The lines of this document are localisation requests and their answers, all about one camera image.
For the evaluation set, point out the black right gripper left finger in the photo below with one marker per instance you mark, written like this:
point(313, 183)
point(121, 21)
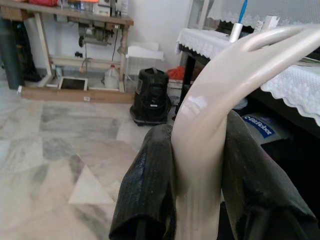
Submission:
point(147, 180)

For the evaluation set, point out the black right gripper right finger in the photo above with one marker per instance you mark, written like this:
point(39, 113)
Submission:
point(250, 180)

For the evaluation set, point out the beige plastic dustpan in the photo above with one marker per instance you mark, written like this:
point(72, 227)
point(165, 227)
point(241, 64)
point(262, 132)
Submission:
point(200, 125)

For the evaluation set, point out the black floor appliance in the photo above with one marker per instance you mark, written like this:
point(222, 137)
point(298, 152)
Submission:
point(151, 95)

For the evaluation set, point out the white blue printed bag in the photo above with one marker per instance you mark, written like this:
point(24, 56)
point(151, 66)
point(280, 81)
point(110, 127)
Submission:
point(260, 127)

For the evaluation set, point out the clear plastic jug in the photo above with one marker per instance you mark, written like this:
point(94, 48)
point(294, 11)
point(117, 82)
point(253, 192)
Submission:
point(111, 78)

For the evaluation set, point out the orange plastic bag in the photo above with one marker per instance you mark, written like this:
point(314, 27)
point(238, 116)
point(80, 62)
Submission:
point(176, 72)

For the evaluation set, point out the long brown cardboard box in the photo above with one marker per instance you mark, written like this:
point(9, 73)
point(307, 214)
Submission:
point(62, 95)

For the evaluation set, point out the white framed tray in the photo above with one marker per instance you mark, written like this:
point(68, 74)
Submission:
point(73, 83)

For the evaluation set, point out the white rack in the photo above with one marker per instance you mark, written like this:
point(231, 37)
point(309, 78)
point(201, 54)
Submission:
point(143, 53)

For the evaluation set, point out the white lace tablecloth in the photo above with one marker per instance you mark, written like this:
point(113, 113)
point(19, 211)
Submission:
point(200, 40)

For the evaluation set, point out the grey sewing machine motor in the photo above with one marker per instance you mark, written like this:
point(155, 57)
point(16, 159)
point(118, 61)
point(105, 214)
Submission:
point(93, 33)

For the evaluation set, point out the small white box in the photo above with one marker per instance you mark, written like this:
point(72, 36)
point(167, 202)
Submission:
point(270, 23)

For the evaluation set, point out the blue stick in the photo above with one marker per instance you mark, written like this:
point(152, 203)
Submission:
point(242, 11)

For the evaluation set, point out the wooden workbench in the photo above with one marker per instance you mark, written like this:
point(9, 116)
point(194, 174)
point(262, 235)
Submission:
point(75, 16)

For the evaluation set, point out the dark rolled mat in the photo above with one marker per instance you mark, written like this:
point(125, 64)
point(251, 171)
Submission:
point(15, 52)

